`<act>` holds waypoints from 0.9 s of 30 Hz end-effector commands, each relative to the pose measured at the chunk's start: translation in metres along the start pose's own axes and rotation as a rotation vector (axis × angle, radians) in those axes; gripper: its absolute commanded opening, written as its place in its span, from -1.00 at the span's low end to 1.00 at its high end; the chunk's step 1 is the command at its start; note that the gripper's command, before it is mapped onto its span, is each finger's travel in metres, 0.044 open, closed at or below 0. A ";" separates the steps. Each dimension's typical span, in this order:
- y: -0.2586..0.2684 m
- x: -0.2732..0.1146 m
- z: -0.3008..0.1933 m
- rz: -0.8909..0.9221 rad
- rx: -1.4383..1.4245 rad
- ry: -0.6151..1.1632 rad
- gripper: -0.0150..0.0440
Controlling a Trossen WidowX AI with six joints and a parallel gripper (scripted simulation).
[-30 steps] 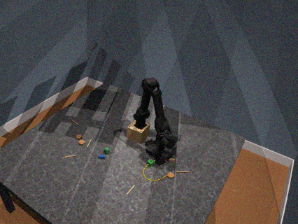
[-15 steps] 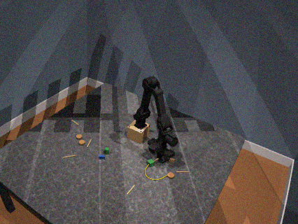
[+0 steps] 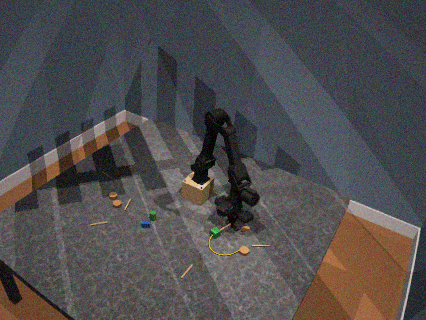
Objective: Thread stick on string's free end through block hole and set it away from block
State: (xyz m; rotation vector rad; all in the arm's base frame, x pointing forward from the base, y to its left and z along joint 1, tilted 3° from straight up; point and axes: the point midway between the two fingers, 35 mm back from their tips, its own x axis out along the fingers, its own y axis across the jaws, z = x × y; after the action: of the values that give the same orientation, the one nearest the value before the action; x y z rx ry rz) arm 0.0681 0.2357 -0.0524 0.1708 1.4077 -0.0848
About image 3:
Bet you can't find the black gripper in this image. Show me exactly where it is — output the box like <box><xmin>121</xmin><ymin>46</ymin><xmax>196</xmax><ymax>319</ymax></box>
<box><xmin>214</xmin><ymin>195</ymin><xmax>254</xmax><ymax>226</ymax></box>

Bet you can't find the green block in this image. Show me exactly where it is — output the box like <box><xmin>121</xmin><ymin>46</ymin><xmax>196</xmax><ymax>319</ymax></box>
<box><xmin>210</xmin><ymin>227</ymin><xmax>221</xmax><ymax>239</ymax></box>

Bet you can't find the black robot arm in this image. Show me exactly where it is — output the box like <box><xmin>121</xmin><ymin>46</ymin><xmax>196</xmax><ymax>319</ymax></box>
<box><xmin>190</xmin><ymin>108</ymin><xmax>260</xmax><ymax>217</ymax></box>

